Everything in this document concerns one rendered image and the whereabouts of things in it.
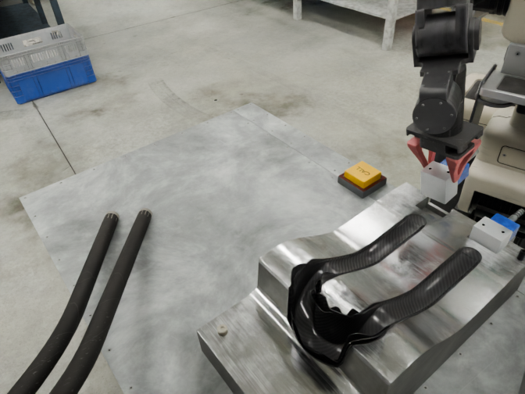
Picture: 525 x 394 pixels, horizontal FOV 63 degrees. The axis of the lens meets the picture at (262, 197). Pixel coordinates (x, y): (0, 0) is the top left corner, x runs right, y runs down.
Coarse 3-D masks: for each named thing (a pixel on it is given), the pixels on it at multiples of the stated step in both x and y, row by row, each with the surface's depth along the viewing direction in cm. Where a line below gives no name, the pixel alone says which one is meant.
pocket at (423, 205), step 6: (426, 198) 83; (420, 204) 83; (426, 204) 84; (432, 204) 84; (426, 210) 84; (432, 210) 84; (438, 210) 82; (444, 210) 82; (438, 216) 83; (444, 216) 82
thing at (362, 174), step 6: (360, 162) 102; (348, 168) 100; (354, 168) 100; (360, 168) 100; (366, 168) 100; (372, 168) 100; (348, 174) 99; (354, 174) 98; (360, 174) 98; (366, 174) 98; (372, 174) 98; (378, 174) 98; (354, 180) 98; (360, 180) 97; (366, 180) 96; (372, 180) 98; (360, 186) 97; (366, 186) 97
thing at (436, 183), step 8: (424, 168) 76; (432, 168) 75; (440, 168) 75; (464, 168) 76; (424, 176) 76; (432, 176) 74; (440, 176) 73; (448, 176) 73; (464, 176) 77; (424, 184) 77; (432, 184) 75; (440, 184) 74; (448, 184) 73; (456, 184) 75; (424, 192) 78; (432, 192) 76; (440, 192) 75; (448, 192) 75; (456, 192) 76; (440, 200) 76; (448, 200) 76
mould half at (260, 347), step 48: (336, 240) 76; (432, 240) 75; (336, 288) 62; (384, 288) 66; (480, 288) 67; (240, 336) 65; (288, 336) 65; (384, 336) 56; (432, 336) 58; (240, 384) 60; (288, 384) 59; (336, 384) 59; (384, 384) 52
